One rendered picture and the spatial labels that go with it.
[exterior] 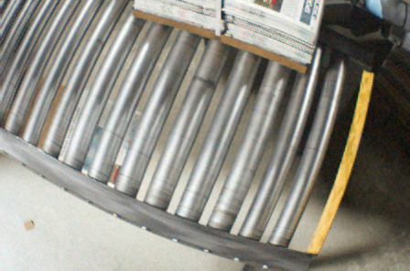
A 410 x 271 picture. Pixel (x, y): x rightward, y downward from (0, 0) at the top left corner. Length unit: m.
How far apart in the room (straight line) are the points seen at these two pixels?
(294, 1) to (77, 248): 1.27
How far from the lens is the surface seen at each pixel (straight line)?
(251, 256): 1.09
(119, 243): 1.91
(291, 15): 0.98
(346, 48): 1.24
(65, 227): 1.95
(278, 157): 1.12
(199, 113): 1.14
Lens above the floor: 1.88
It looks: 73 degrees down
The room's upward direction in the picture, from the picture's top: 2 degrees clockwise
